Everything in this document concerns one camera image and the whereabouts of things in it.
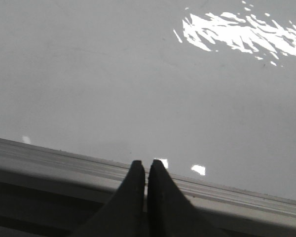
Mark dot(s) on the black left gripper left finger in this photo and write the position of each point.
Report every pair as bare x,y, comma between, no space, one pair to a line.
121,216

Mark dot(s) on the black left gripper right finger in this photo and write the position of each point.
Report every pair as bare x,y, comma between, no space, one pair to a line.
170,213

